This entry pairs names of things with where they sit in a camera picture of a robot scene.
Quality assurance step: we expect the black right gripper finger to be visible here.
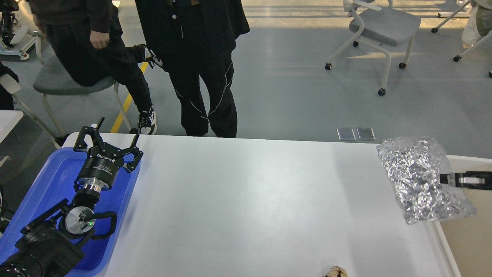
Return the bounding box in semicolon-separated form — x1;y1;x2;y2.
439;171;492;190

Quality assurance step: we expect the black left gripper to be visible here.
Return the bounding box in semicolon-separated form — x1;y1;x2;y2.
73;118;144;192

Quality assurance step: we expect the silver foil bag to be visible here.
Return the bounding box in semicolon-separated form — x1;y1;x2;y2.
376;136;477;225

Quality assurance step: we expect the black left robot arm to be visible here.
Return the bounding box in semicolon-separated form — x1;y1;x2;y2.
1;120;143;277

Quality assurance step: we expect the white plastic bin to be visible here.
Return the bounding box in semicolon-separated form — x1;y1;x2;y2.
423;155;492;277

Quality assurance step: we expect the blue plastic tray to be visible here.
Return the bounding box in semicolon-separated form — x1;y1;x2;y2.
0;147;140;277

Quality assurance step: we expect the grey chair left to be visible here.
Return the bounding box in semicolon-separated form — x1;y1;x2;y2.
33;30;138;144

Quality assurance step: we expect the white side table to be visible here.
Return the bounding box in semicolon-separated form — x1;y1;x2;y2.
0;109;23;143

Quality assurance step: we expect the person in black trousers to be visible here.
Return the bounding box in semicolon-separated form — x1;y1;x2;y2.
28;0;158;135

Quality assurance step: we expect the right metal floor plate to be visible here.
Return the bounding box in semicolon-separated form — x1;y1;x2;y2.
356;127;376;141

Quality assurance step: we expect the metal floor plate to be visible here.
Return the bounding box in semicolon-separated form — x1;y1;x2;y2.
356;127;376;141
337;127;356;141

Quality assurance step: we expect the left metal floor plate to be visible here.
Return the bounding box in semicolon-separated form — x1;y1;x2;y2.
337;127;356;141

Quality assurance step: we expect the person in black jacket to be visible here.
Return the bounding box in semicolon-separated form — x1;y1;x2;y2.
135;0;250;137

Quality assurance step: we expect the white equipment stand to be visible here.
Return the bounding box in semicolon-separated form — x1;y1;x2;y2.
0;0;44;63

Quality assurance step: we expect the small brown crumpled item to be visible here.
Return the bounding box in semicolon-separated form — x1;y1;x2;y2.
324;266;348;277

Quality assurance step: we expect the white chair far right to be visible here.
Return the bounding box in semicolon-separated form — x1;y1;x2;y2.
431;0;492;62

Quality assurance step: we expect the grey white wheeled chair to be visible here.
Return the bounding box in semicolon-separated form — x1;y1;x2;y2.
325;0;421;96

